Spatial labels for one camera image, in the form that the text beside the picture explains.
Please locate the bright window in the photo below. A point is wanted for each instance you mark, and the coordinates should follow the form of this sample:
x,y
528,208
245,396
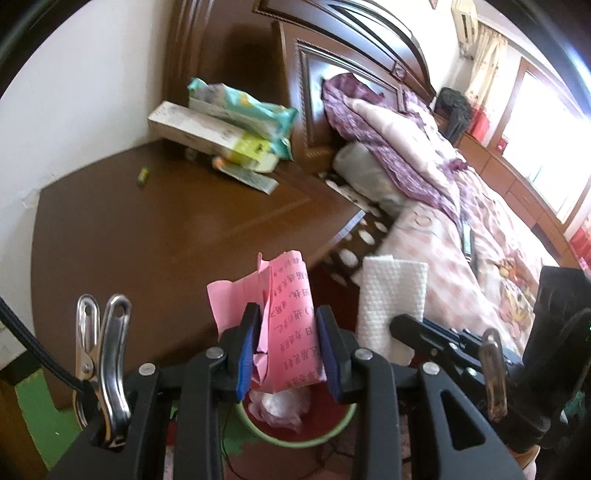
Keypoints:
x,y
545,138

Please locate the dark wooden nightstand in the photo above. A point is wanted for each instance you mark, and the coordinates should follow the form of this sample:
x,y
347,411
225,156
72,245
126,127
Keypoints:
x,y
161,240

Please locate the green floor mat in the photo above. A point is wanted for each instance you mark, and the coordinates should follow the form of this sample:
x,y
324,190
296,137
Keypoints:
x,y
46,415

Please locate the brown white-dotted bed sheet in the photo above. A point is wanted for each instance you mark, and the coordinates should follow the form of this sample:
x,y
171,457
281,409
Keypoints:
x,y
364,240

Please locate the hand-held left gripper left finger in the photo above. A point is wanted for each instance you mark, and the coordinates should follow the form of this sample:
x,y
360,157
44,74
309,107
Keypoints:
x,y
244,350

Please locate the small green wrapper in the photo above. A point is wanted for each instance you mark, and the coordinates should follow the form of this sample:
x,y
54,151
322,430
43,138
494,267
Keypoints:
x,y
143,176

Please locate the white cardboard box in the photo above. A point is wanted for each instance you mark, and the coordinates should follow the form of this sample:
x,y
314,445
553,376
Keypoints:
x,y
184,124

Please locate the metal spring clip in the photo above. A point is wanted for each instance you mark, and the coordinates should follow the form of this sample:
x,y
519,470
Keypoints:
x,y
111,369
494,374

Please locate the patterned cream curtain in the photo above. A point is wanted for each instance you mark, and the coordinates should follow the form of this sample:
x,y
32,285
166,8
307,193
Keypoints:
x,y
487,64

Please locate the pink patterned blanket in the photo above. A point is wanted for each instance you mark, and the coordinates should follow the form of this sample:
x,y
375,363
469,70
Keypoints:
x,y
443,240

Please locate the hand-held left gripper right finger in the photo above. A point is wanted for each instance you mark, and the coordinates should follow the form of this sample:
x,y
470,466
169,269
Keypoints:
x,y
330,355

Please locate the black garment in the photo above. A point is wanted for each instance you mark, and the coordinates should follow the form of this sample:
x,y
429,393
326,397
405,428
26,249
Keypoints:
x,y
455,110

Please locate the wall air conditioner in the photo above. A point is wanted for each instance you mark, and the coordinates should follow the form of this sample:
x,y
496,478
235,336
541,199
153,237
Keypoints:
x,y
465,27

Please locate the grey pillow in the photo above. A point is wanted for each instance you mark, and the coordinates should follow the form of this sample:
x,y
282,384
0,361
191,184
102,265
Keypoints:
x,y
364,175

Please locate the low wooden cabinet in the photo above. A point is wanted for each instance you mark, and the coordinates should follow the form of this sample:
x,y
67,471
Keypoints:
x,y
517,189

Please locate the yellow-green carton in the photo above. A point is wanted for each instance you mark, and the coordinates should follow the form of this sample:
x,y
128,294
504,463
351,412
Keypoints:
x,y
251,153

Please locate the red bag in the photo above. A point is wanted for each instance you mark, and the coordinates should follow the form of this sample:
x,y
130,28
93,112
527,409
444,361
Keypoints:
x,y
481,122

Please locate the pink printed paper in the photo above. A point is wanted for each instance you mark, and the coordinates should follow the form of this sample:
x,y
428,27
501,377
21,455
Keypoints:
x,y
291,323

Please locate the teal wet wipes pack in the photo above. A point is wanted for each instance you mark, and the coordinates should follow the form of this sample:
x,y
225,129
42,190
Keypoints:
x,y
249,110

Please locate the white paper towel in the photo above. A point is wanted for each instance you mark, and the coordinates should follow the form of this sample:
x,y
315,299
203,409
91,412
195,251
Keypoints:
x,y
392,295

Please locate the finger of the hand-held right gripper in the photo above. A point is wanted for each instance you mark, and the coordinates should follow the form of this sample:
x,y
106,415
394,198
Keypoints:
x,y
445,331
415,334

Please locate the flat white packet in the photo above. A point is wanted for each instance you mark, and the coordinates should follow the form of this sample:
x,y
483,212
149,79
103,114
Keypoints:
x,y
249,178

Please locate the purple lace-trimmed quilt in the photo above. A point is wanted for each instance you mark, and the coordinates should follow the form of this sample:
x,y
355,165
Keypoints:
x,y
392,134

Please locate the carved wooden headboard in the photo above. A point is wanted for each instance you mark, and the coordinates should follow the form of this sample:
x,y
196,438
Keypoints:
x,y
221,60

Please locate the black slim device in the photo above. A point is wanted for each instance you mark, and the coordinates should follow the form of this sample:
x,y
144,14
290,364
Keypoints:
x,y
468,244

